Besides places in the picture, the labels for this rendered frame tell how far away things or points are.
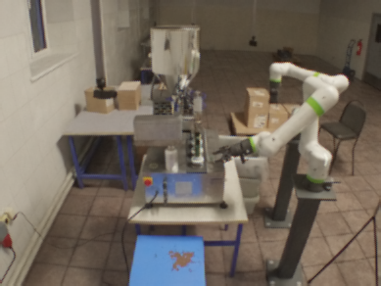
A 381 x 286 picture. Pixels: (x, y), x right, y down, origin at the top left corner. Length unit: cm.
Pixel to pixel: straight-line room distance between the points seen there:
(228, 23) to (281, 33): 226
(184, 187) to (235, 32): 1055
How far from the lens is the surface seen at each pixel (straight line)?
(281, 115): 436
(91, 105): 342
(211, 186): 172
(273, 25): 1228
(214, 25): 1184
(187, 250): 178
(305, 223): 200
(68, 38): 386
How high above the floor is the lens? 195
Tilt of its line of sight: 28 degrees down
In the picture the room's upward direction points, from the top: straight up
